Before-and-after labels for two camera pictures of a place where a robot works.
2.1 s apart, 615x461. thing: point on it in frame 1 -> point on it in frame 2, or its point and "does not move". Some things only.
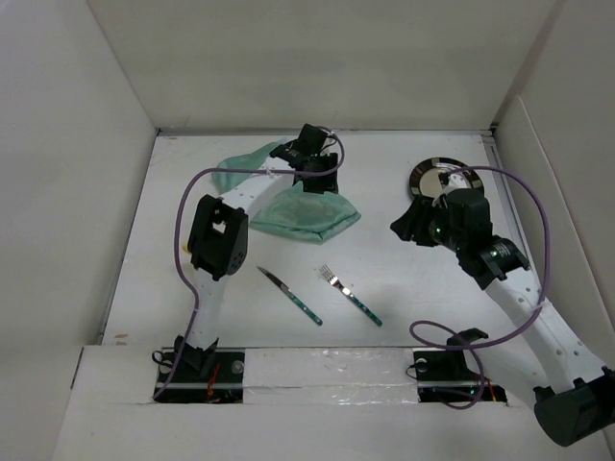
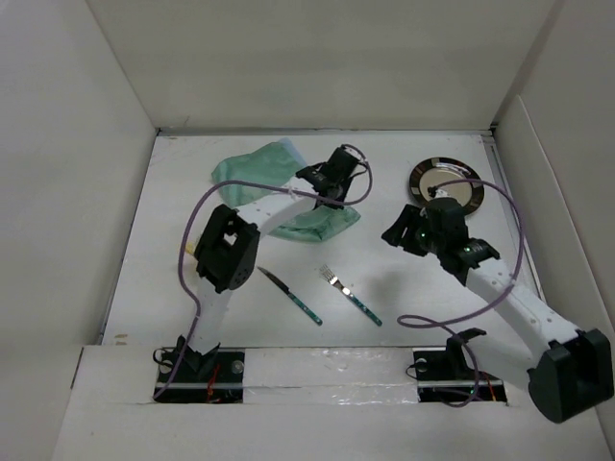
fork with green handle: (334, 280) does not move
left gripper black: (327, 185) -> (345, 183)
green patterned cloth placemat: (295, 213) does not move
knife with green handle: (282, 287) does not move
